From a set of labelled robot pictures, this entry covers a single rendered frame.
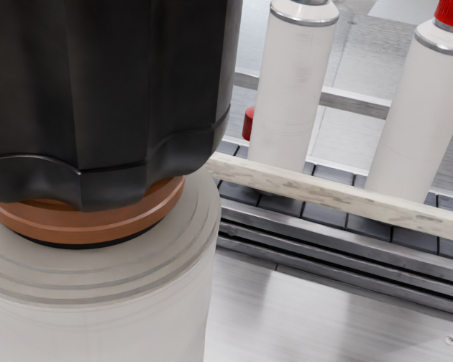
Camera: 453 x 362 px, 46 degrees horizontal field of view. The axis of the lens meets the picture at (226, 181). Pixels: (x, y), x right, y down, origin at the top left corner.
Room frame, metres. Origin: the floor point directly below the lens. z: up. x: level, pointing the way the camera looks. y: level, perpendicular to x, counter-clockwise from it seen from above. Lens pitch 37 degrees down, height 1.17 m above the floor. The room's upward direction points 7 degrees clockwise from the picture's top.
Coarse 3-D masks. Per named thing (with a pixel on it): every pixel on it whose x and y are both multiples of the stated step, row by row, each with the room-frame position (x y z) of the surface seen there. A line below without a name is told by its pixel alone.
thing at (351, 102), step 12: (240, 72) 0.44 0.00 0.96; (252, 72) 0.44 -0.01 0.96; (240, 84) 0.43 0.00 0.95; (252, 84) 0.43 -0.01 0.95; (324, 96) 0.42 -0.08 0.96; (336, 96) 0.42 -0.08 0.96; (348, 96) 0.42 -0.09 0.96; (360, 96) 0.42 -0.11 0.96; (336, 108) 0.42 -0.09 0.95; (348, 108) 0.41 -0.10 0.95; (360, 108) 0.41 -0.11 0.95; (372, 108) 0.41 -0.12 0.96; (384, 108) 0.41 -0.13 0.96
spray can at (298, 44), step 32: (288, 0) 0.38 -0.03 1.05; (320, 0) 0.38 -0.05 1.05; (288, 32) 0.37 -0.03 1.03; (320, 32) 0.37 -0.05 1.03; (288, 64) 0.37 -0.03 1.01; (320, 64) 0.37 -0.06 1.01; (288, 96) 0.37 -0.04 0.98; (256, 128) 0.38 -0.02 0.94; (288, 128) 0.37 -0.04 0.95; (256, 160) 0.38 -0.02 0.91; (288, 160) 0.37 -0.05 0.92
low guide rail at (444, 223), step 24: (216, 168) 0.36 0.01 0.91; (240, 168) 0.36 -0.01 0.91; (264, 168) 0.36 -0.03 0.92; (288, 192) 0.35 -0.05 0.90; (312, 192) 0.35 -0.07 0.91; (336, 192) 0.34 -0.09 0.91; (360, 192) 0.34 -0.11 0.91; (384, 216) 0.33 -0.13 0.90; (408, 216) 0.33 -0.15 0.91; (432, 216) 0.33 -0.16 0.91
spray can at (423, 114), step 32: (448, 0) 0.36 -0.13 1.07; (416, 32) 0.37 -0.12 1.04; (448, 32) 0.36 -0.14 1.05; (416, 64) 0.36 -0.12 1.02; (448, 64) 0.35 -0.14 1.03; (416, 96) 0.35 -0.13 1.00; (448, 96) 0.35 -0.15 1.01; (384, 128) 0.37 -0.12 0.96; (416, 128) 0.35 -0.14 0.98; (448, 128) 0.35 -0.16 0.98; (384, 160) 0.36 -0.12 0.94; (416, 160) 0.35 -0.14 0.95; (384, 192) 0.35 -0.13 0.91; (416, 192) 0.35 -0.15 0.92; (384, 224) 0.35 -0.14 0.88
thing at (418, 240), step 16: (224, 144) 0.44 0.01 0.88; (320, 176) 0.41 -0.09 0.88; (336, 176) 0.41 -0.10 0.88; (352, 176) 0.41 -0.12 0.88; (224, 192) 0.37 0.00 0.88; (240, 192) 0.37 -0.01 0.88; (256, 192) 0.37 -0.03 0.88; (432, 192) 0.40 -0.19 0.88; (272, 208) 0.35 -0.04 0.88; (288, 208) 0.35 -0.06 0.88; (304, 208) 0.36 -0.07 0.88; (320, 208) 0.36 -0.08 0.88; (448, 208) 0.38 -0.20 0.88; (336, 224) 0.34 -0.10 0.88; (352, 224) 0.34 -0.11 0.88; (368, 224) 0.35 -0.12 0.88; (384, 240) 0.33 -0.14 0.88; (400, 240) 0.33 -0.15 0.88; (416, 240) 0.33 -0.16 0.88; (432, 240) 0.34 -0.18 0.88; (448, 240) 0.34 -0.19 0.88; (448, 256) 0.32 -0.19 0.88
